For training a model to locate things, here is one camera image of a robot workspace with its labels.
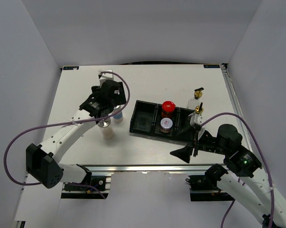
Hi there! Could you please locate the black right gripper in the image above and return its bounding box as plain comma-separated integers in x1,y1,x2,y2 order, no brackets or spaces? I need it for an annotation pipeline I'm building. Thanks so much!
169,125,229,163

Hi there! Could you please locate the blue label salt shaker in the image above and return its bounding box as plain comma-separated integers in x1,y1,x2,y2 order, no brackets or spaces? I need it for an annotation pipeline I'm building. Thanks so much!
112,105,123,123

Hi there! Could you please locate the small red label jar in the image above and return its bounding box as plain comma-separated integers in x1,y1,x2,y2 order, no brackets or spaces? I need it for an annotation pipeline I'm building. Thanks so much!
160,117,173,133

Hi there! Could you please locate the white granule shaker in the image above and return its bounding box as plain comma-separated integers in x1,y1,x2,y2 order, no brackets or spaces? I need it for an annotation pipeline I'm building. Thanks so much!
97,118,114,139

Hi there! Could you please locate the clear glass oil bottle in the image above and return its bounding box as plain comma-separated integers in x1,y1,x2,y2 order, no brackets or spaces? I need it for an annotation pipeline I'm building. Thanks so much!
186,87,204,110

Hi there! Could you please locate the red lid sauce jar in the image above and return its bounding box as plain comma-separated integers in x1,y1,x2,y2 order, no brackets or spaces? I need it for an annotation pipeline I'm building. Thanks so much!
161,101,175,118

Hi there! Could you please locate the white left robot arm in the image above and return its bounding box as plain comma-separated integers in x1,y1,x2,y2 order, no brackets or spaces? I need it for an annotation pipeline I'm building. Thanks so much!
26,80,127,190

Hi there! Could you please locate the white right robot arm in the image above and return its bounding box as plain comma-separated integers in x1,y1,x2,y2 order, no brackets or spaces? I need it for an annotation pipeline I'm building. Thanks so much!
170,124,286,228

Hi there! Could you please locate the black logo sticker left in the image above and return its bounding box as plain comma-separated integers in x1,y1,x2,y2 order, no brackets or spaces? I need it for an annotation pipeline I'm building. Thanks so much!
63,66,79,71

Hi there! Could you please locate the black logo sticker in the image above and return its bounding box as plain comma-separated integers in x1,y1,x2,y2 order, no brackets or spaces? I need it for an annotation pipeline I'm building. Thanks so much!
203,64,220,68
63,66,79,71

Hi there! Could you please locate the black three compartment tray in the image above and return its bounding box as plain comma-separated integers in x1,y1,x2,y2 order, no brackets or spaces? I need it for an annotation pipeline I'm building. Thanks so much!
129,100,193,141

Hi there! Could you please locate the black logo sticker right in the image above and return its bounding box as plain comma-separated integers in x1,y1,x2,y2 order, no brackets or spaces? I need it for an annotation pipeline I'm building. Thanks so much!
203,64,220,68

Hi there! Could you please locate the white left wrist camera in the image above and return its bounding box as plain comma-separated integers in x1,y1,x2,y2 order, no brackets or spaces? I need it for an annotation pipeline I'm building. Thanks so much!
98,69,114,85

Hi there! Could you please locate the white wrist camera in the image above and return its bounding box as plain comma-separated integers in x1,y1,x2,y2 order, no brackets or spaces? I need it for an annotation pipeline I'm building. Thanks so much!
98,69,114,85
188,113,203,131

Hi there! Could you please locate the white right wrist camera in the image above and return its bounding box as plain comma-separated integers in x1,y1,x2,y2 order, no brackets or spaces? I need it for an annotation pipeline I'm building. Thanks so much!
188,113,203,131

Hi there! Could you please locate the right aluminium base mount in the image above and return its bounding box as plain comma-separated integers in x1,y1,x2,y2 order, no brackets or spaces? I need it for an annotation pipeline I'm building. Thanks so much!
185,175,234,202

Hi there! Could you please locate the aluminium base mount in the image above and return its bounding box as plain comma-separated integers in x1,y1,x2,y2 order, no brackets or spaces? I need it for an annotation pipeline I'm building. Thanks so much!
185,175,234,202
61,165,111,200

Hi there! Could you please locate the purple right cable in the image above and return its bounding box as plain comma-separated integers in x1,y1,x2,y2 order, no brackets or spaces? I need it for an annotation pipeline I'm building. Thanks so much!
199,112,275,228

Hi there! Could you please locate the left aluminium base mount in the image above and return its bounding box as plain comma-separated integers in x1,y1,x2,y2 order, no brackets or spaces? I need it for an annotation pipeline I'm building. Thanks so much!
61,165,111,200

